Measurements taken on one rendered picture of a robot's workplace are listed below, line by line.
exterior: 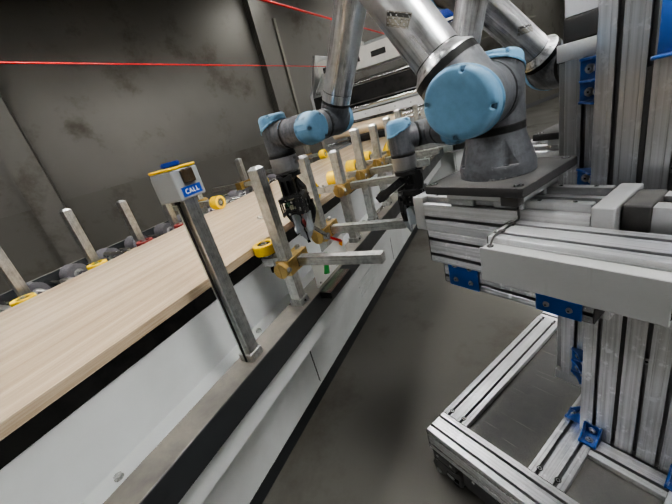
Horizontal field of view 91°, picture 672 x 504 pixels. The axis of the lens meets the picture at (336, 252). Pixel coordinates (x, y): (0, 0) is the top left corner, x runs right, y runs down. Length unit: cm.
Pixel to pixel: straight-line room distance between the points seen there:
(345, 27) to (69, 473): 114
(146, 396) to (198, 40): 549
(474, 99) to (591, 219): 29
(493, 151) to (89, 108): 528
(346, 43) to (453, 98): 37
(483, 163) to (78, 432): 103
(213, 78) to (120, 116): 144
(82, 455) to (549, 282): 100
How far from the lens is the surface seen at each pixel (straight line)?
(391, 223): 116
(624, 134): 86
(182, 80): 585
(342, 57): 91
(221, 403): 88
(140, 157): 559
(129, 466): 103
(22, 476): 97
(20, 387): 95
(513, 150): 76
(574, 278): 62
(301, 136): 85
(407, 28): 67
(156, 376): 104
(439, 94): 61
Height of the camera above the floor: 123
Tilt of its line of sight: 22 degrees down
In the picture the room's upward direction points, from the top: 15 degrees counter-clockwise
